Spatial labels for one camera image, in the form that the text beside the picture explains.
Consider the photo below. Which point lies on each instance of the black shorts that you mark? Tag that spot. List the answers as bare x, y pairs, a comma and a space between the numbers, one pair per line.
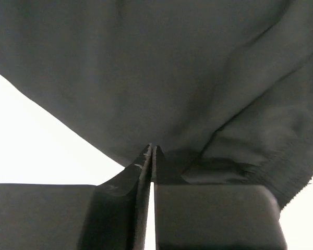
224, 87

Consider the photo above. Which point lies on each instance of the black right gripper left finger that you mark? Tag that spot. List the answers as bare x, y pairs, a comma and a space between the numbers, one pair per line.
112, 215

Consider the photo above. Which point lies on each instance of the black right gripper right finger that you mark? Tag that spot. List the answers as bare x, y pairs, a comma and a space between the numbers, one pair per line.
211, 206

